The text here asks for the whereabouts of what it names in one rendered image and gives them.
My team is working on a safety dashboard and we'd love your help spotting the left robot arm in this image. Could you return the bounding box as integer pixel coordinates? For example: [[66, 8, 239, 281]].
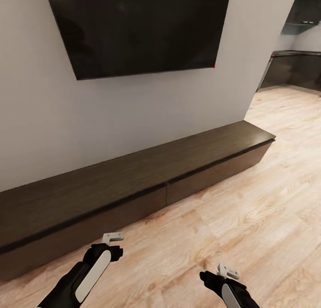
[[38, 232, 125, 308]]

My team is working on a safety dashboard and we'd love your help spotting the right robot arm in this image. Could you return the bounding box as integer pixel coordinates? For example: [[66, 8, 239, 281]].
[[199, 263, 259, 308]]

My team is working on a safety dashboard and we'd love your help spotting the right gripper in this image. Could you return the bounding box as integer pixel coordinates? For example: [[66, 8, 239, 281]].
[[199, 271, 224, 296]]

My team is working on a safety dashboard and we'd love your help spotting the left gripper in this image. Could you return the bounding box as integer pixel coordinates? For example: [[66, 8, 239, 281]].
[[108, 245, 123, 262]]

